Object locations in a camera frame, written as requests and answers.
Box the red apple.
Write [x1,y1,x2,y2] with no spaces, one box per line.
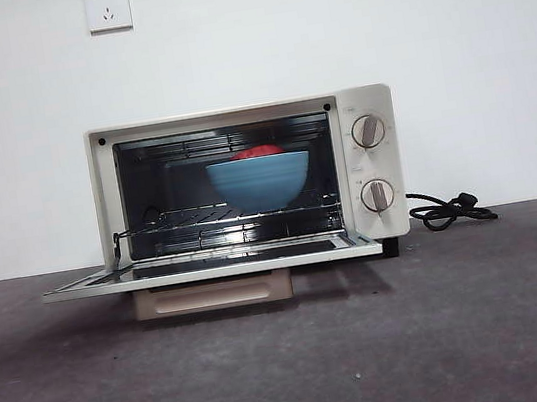
[230,141,286,163]

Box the blue bowl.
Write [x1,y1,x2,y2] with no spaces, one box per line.
[204,148,318,219]

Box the oven door with beige handle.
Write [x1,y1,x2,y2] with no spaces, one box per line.
[39,223,390,336]

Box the beige oven knob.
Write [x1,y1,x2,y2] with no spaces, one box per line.
[357,174,398,216]
[349,111,389,151]

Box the cream toaster oven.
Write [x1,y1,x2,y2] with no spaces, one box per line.
[84,82,416,300]

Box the white wall socket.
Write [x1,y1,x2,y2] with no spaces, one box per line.
[84,0,135,37]

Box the black oven power cable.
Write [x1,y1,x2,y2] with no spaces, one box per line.
[404,179,500,235]

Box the metal wire oven rack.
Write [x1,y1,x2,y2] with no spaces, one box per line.
[116,183,345,244]

